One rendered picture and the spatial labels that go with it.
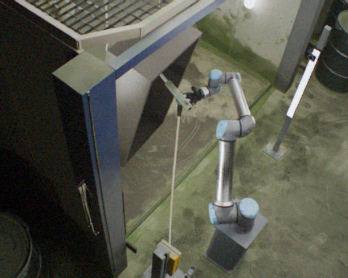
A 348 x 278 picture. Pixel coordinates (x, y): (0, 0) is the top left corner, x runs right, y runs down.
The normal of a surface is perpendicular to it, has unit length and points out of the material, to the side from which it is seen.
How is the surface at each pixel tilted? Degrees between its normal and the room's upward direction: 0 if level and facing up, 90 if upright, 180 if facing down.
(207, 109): 0
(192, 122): 0
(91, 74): 0
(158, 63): 12
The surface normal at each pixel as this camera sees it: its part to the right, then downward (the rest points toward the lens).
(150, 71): 0.25, -0.48
